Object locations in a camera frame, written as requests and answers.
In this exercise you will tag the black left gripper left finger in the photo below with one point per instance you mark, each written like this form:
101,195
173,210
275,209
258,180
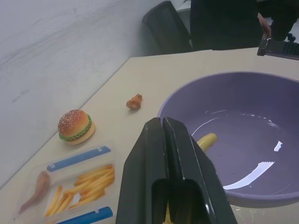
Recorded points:
140,163

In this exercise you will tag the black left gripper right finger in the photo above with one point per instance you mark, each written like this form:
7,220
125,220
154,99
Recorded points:
187,158

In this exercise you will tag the purple plastic bowl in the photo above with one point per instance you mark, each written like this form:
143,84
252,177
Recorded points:
245,112

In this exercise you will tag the person's bare hand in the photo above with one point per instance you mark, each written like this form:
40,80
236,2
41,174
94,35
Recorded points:
265,24

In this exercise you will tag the toy french fries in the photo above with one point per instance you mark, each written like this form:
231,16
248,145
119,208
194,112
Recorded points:
93,184

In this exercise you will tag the toy fried chicken piece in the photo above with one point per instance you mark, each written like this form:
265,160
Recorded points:
135,102

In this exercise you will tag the toy hamburger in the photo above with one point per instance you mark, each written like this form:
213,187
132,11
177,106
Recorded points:
76,127

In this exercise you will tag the toy chicken wing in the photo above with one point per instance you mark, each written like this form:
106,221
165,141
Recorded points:
38,189

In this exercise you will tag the black office chair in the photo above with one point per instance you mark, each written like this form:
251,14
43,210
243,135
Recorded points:
165,28

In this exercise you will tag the person in dark clothing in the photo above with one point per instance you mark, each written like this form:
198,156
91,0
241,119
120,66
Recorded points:
224,23

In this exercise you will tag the black ribbed device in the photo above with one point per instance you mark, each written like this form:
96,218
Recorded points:
278,49

